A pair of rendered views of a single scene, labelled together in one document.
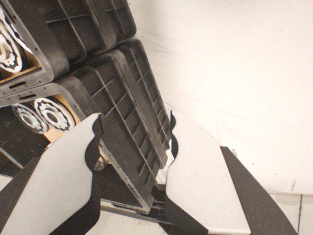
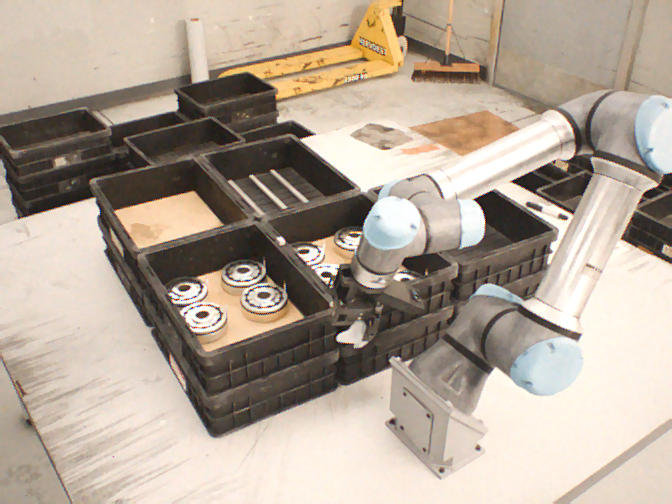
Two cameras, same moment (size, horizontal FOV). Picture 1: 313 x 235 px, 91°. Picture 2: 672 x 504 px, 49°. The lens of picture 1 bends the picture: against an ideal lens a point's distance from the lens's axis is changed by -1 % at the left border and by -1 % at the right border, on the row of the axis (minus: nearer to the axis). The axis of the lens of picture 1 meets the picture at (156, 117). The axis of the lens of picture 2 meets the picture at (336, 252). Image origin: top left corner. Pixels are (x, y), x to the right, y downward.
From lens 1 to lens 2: 1.29 m
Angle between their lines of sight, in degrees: 59
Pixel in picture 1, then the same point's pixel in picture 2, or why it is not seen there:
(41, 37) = not seen: hidden behind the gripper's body
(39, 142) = (194, 268)
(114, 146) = (292, 332)
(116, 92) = (314, 347)
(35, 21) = not seen: hidden behind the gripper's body
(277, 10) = (391, 475)
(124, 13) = (357, 374)
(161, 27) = (352, 405)
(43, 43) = not seen: hidden behind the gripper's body
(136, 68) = (319, 377)
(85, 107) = (325, 318)
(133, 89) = (311, 365)
